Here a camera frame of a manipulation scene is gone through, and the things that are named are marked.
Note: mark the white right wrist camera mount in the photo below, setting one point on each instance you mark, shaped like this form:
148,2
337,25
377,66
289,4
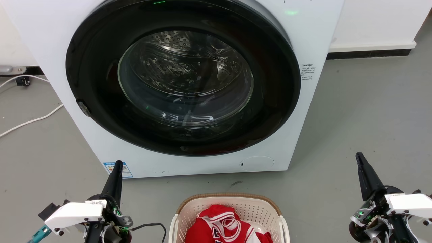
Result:
410,204

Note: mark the blue energy label sticker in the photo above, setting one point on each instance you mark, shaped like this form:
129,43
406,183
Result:
126,172

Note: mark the black skirting strip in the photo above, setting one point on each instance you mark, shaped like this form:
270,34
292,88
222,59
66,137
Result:
368,54

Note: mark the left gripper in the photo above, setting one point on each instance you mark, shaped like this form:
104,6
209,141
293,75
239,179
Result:
113,222

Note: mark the white woven laundry basket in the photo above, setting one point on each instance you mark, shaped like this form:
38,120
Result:
244,206

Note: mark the white text sticker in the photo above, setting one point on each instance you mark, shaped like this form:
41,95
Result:
308,71

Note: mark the silver metal floor plate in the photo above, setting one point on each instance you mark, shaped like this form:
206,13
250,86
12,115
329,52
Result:
11,70

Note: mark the grey washer door latch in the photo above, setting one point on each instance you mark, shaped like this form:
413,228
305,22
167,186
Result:
83,108

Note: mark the white front-load washing machine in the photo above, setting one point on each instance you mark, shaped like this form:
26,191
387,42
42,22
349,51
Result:
50,33

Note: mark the black round washer door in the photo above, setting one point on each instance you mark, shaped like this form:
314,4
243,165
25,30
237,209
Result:
98,74

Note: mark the round white filter cover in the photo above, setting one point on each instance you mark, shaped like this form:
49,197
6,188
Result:
258,163

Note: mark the red and white garment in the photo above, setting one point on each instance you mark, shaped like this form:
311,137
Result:
216,224

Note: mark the black caster wheel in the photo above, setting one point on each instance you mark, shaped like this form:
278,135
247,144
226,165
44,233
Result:
23,81

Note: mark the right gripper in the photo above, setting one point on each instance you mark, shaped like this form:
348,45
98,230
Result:
369,219

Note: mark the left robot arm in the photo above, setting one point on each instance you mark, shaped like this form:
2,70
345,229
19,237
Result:
38,235

